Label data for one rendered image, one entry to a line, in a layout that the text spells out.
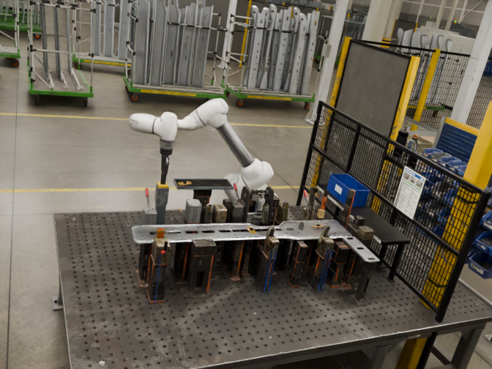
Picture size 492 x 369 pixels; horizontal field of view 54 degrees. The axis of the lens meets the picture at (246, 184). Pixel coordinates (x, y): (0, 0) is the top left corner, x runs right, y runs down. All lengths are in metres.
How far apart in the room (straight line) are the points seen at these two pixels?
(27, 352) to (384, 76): 4.04
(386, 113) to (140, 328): 3.53
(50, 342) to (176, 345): 1.29
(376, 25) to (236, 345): 8.80
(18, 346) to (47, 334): 0.19
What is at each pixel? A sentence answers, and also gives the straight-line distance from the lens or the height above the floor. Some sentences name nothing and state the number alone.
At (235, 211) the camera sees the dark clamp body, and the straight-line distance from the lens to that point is 3.05.
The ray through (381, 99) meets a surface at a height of 1.49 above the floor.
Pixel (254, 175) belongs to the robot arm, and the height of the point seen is 1.10.
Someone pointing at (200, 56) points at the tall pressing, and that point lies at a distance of 10.11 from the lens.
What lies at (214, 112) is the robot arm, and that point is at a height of 1.53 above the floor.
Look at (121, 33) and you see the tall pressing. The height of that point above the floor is 0.90.
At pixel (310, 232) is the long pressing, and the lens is 3.10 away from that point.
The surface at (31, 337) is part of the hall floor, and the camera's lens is 3.66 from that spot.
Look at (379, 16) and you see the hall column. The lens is 10.64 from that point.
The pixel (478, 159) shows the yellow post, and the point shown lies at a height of 1.68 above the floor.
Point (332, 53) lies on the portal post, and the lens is 9.88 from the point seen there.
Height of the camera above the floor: 2.35
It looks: 22 degrees down
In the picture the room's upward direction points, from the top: 10 degrees clockwise
